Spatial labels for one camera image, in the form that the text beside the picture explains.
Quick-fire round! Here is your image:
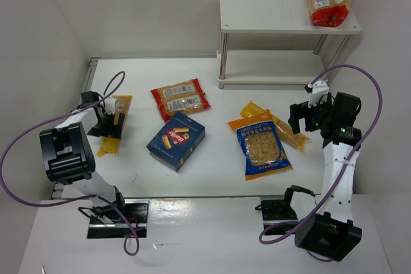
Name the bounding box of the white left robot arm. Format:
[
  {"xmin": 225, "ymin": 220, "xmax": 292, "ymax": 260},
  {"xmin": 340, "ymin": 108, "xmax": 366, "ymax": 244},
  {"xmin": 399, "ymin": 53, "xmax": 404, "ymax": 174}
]
[{"xmin": 39, "ymin": 91, "xmax": 128, "ymax": 223}]

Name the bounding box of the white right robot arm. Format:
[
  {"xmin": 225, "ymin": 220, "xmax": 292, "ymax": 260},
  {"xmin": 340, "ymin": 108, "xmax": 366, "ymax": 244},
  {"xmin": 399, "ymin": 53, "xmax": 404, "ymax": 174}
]
[{"xmin": 284, "ymin": 92, "xmax": 362, "ymax": 262}]

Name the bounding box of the blue Barilla pasta box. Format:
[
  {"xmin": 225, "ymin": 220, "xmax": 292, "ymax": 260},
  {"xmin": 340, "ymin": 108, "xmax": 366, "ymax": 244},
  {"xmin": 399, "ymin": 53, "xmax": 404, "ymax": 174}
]
[{"xmin": 146, "ymin": 112, "xmax": 206, "ymax": 172}]

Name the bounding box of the white two-tier shelf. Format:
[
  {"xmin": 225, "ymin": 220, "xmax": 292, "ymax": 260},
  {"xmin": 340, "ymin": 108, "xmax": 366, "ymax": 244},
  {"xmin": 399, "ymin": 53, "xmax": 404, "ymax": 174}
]
[{"xmin": 216, "ymin": 0, "xmax": 362, "ymax": 90}]

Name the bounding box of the red pasta bag on shelf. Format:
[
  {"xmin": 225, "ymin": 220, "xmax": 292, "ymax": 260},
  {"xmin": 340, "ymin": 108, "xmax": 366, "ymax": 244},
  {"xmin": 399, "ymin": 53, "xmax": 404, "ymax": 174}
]
[{"xmin": 306, "ymin": 0, "xmax": 351, "ymax": 28}]

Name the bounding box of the blue orange orecchiette bag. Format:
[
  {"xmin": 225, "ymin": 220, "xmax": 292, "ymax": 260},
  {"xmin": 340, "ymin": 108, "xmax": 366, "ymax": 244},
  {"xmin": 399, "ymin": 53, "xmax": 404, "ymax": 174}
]
[{"xmin": 229, "ymin": 110, "xmax": 292, "ymax": 180}]

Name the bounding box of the red clear macaroni bag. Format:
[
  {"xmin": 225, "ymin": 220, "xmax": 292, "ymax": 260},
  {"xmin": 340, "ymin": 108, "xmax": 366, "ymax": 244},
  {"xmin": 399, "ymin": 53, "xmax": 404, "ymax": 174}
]
[{"xmin": 150, "ymin": 78, "xmax": 211, "ymax": 122}]

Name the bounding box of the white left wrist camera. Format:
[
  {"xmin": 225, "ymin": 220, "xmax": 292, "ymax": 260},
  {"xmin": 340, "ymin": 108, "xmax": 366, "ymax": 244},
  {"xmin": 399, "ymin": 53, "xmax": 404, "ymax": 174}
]
[{"xmin": 103, "ymin": 96, "xmax": 118, "ymax": 115}]

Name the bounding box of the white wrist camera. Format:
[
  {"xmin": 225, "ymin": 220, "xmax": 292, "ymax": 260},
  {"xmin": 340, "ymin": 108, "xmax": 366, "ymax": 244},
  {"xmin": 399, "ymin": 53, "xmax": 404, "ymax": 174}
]
[
  {"xmin": 103, "ymin": 96, "xmax": 118, "ymax": 115},
  {"xmin": 305, "ymin": 78, "xmax": 329, "ymax": 108}
]

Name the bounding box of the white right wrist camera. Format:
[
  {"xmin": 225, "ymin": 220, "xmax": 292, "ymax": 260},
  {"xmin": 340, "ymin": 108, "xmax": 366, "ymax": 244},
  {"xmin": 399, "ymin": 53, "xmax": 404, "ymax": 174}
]
[{"xmin": 305, "ymin": 78, "xmax": 329, "ymax": 108}]

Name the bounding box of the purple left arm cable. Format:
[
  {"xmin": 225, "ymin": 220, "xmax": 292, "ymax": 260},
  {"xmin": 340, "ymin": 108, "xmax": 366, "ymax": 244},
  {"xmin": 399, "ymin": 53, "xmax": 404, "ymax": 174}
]
[{"xmin": 0, "ymin": 71, "xmax": 145, "ymax": 257}]

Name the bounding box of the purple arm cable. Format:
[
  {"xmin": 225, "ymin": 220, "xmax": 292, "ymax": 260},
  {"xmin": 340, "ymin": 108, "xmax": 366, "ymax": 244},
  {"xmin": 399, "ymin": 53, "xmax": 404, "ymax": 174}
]
[
  {"xmin": 258, "ymin": 64, "xmax": 383, "ymax": 262},
  {"xmin": 0, "ymin": 71, "xmax": 145, "ymax": 257}
]

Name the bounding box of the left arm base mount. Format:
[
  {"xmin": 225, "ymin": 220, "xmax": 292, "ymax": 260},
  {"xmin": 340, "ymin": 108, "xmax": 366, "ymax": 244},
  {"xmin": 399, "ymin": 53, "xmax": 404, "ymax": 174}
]
[{"xmin": 78, "ymin": 199, "xmax": 150, "ymax": 239}]

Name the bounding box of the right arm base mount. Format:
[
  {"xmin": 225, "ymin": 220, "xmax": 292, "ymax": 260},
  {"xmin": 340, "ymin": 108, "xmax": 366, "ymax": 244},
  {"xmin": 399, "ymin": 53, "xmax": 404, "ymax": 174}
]
[{"xmin": 254, "ymin": 200, "xmax": 298, "ymax": 235}]

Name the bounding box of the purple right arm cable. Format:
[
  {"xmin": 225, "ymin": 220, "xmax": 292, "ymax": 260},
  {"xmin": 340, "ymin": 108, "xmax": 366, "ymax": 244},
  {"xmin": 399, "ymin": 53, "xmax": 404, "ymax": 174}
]
[{"xmin": 258, "ymin": 64, "xmax": 383, "ymax": 262}]

